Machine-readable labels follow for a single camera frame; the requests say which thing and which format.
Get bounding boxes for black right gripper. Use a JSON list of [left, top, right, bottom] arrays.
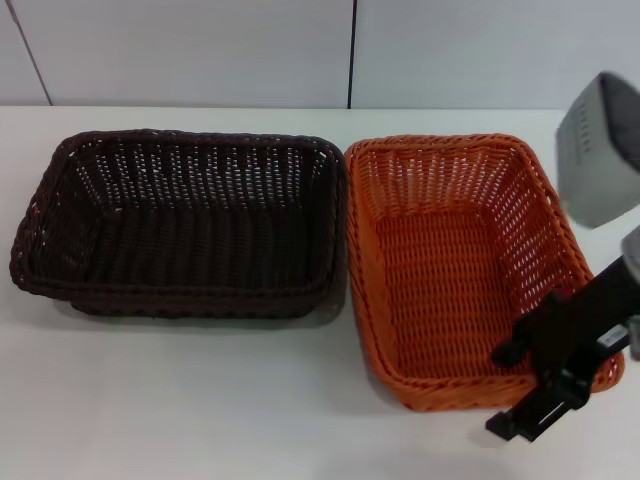
[[484, 257, 635, 442]]

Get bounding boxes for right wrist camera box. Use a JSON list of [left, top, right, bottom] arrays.
[[555, 71, 640, 232]]

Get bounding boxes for orange woven basket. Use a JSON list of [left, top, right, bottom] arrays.
[[344, 132, 626, 414]]

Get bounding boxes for black vertical partition strip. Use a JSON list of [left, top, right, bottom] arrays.
[[346, 0, 360, 109]]

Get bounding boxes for dark brown woven basket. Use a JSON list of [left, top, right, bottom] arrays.
[[8, 128, 349, 321]]

